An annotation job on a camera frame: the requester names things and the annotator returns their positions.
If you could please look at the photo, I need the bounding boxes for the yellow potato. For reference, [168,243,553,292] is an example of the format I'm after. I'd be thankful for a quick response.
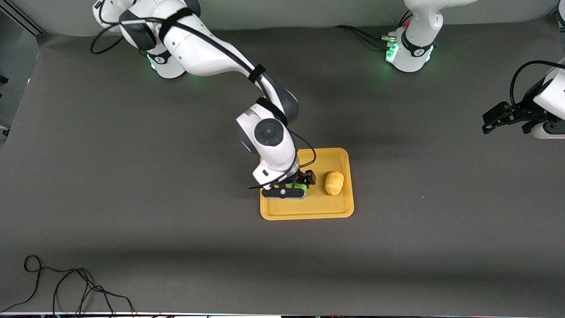
[325,171,345,196]

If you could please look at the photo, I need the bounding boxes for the yellow plastic tray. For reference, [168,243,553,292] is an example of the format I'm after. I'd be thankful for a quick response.
[260,148,355,221]

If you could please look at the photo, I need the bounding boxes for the dark grey table mat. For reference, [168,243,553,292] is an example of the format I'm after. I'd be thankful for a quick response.
[0,15,565,315]

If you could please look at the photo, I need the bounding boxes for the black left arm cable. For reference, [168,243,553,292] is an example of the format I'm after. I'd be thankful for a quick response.
[509,60,565,112]

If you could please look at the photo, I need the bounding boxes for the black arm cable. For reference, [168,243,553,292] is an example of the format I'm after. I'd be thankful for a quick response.
[509,60,565,112]
[90,17,317,191]

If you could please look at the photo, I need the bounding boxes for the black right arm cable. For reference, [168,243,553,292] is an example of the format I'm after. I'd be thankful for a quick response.
[90,17,317,191]

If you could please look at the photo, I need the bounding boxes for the black left base cables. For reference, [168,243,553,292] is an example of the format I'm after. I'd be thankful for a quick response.
[334,9,438,50]

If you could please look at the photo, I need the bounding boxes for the loose thin black cable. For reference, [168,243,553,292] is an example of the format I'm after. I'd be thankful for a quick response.
[0,255,136,315]

